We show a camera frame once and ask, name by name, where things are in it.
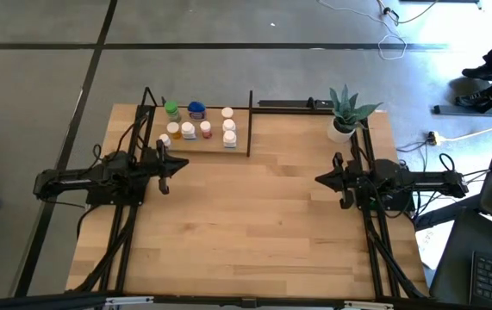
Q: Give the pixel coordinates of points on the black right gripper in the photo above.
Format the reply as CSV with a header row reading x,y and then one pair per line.
x,y
346,178

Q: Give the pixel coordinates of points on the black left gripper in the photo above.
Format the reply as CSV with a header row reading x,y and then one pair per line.
x,y
157,163

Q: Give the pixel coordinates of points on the pink medicine bottle white cap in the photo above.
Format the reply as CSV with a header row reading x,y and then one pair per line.
x,y
205,126

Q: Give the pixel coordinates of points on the green caffeine bottle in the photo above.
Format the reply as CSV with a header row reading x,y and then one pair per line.
x,y
171,107

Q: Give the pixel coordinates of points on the blue cap Tums bottle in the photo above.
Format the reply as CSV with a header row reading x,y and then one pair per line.
x,y
197,108

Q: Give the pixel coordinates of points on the white melatonin bottle blue band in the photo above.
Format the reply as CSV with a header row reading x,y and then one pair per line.
x,y
229,137
228,124

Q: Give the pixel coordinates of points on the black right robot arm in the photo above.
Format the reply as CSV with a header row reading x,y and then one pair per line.
x,y
422,178

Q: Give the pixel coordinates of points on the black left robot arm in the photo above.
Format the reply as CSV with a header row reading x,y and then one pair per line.
x,y
77,176

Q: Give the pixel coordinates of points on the green plant in white pot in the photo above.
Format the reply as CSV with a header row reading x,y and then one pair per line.
x,y
344,114

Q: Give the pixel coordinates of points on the white paper sheet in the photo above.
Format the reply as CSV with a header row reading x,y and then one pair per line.
x,y
431,249

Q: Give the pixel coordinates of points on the black crossbar with silver brackets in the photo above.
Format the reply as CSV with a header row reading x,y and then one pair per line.
x,y
228,303

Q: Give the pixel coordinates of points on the black desk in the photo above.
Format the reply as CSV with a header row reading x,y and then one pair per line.
x,y
456,258

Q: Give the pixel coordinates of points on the person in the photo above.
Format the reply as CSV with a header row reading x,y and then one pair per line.
x,y
482,71

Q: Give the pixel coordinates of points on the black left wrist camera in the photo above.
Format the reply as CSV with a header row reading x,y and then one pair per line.
x,y
164,185

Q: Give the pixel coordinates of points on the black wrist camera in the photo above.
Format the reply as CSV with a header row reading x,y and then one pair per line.
x,y
347,200
164,185

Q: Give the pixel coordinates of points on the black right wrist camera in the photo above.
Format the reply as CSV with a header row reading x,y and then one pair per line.
x,y
347,200

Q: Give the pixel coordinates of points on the wooden shelf black metal frame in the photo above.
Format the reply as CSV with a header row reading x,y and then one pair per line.
x,y
211,146

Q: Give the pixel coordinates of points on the black metal bar bracket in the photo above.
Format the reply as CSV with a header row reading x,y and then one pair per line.
x,y
284,103

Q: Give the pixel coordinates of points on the black aluminium rail frame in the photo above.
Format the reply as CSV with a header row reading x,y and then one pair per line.
x,y
99,215
396,258

